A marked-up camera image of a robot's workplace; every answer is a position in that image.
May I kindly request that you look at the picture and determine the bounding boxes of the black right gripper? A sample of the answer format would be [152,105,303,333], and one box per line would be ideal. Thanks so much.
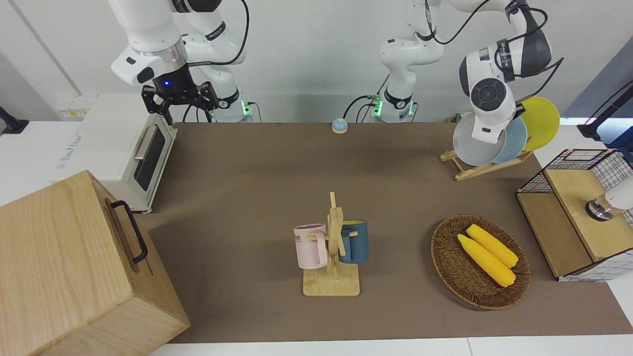
[141,63,219,125]

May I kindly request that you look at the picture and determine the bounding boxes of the gray round plate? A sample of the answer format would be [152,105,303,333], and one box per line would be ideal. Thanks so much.
[452,115,507,166]

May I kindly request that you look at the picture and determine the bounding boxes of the yellow round plate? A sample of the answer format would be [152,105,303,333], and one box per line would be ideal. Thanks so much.
[519,96,560,152]

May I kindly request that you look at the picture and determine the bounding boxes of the light blue round plate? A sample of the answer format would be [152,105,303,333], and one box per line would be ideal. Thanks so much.
[492,116,528,164]

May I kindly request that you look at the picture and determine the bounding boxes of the wooden plate rack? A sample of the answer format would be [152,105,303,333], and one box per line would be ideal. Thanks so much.
[440,148,535,182]

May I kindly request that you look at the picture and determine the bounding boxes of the white toaster oven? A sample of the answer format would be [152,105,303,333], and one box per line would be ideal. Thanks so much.
[49,94,178,214]

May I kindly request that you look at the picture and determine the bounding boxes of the white yellow socket box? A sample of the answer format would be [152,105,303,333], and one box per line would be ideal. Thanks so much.
[55,96,94,121]

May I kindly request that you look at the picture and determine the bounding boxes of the white silver cylindrical device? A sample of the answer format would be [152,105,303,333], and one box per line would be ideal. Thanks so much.
[586,176,633,222]

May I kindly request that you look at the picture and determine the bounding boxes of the yellow corn cob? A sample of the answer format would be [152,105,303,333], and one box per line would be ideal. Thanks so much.
[457,234,516,287]
[466,224,519,268]

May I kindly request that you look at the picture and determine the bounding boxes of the black stand foot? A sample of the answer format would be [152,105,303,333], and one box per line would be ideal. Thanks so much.
[0,106,29,135]

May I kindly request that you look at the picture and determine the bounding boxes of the brown wicker basket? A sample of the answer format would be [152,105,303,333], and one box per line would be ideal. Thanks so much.
[431,214,531,311]

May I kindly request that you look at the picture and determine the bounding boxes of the light wooden cabinet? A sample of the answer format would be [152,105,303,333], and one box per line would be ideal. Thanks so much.
[0,170,191,356]

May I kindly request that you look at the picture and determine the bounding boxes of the pink mug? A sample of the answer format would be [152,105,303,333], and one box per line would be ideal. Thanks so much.
[293,223,329,270]

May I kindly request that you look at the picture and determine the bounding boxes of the dark blue mug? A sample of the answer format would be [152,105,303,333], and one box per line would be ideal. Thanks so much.
[339,220,369,265]

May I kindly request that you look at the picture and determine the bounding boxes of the wooden mug tree stand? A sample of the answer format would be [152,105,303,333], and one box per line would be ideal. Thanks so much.
[303,191,361,297]

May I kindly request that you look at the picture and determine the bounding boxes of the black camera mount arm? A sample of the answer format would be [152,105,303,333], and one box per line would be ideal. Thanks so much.
[577,82,633,149]

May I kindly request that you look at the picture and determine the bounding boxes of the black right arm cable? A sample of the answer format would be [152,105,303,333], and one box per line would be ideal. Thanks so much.
[171,0,250,67]

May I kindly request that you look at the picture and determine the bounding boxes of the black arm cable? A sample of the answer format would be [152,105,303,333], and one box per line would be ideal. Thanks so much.
[415,0,564,99]
[171,0,250,67]

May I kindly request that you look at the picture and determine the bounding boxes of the wire shelf with wooden boards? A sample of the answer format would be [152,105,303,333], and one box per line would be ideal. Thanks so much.
[516,148,633,283]

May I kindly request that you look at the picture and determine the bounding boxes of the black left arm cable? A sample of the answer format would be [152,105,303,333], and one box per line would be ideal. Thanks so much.
[415,0,564,99]

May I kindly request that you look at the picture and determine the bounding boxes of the black cabinet handle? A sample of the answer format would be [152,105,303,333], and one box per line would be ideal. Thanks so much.
[110,200,149,264]

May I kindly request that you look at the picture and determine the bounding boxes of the black base cable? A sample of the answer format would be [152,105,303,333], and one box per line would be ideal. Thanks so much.
[345,74,391,123]

